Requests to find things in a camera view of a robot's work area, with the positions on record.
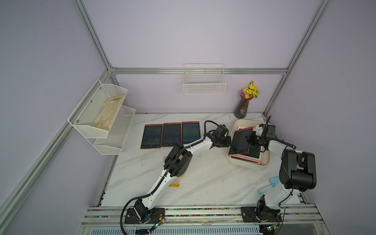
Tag yellow knit glove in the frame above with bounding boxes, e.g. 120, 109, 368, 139
164, 155, 184, 188

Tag cream plastic storage box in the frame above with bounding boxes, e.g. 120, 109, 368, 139
225, 119, 271, 170

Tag white wire wall basket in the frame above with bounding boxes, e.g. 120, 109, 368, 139
183, 63, 227, 95

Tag pink writing tablet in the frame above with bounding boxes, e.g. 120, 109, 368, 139
230, 127, 264, 163

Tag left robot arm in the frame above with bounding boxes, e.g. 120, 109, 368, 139
119, 120, 231, 235

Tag yellow flower bouquet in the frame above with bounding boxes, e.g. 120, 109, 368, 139
240, 81, 259, 100

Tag white mesh wall shelf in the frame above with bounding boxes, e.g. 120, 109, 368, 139
68, 80, 136, 155

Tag red writing tablet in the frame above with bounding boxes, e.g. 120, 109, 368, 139
141, 124, 163, 149
228, 127, 253, 155
162, 122, 181, 147
182, 121, 201, 145

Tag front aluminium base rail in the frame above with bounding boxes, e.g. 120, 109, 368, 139
78, 204, 330, 235

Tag light blue plastic scoop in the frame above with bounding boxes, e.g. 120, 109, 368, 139
257, 176, 280, 195

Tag aluminium frame rails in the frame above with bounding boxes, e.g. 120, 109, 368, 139
1, 1, 331, 233

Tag beige cloth in shelf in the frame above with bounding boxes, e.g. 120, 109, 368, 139
92, 95, 125, 131

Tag dark glass vase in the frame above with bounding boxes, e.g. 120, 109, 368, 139
234, 99, 250, 119

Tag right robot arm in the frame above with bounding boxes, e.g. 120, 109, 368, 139
246, 118, 317, 222

